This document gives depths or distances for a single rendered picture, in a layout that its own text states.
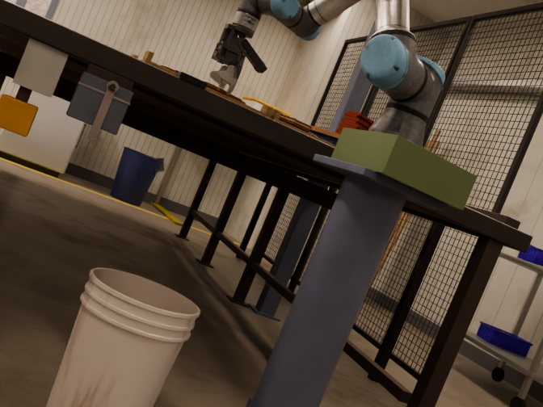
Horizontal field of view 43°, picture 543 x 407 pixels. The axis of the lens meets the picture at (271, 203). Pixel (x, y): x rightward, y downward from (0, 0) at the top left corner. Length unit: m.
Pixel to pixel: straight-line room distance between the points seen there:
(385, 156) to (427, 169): 0.12
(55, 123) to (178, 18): 1.96
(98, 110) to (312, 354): 0.82
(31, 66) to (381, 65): 0.87
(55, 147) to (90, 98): 5.08
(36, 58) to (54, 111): 5.02
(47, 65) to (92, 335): 0.68
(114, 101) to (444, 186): 0.86
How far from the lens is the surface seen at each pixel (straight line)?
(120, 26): 7.77
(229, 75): 2.09
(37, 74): 1.86
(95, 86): 1.83
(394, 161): 1.65
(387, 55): 1.70
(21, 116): 1.83
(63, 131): 6.89
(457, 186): 1.76
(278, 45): 8.31
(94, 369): 1.75
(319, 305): 1.76
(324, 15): 2.13
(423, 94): 1.80
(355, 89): 4.17
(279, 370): 1.81
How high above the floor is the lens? 0.75
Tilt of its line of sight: 2 degrees down
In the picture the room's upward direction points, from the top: 23 degrees clockwise
